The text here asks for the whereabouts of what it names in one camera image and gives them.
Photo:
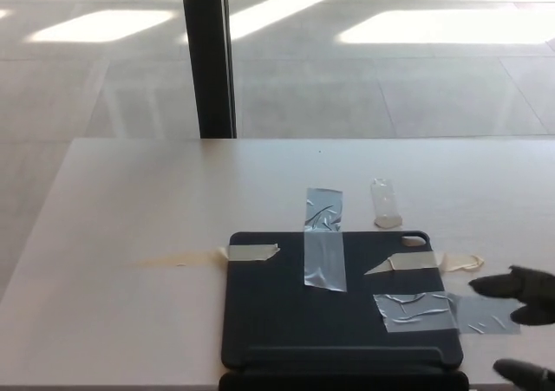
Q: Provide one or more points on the long grey duct tape strip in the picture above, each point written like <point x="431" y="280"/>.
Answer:
<point x="325" y="252"/>

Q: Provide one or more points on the pointed beige masking tape strip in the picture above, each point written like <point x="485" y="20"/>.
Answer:
<point x="414" y="261"/>

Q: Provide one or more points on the long beige masking tape strip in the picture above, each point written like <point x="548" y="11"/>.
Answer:
<point x="250" y="252"/>

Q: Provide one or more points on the black vertical pillar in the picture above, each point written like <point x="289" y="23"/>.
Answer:
<point x="209" y="61"/>

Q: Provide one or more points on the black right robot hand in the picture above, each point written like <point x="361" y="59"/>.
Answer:
<point x="533" y="285"/>

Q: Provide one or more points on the clear tape piece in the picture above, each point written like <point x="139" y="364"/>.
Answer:
<point x="384" y="203"/>

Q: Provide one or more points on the black folding tablet cover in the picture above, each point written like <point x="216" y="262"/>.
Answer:
<point x="269" y="304"/>

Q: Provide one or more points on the wide grey duct tape strip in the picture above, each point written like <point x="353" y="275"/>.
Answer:
<point x="433" y="310"/>

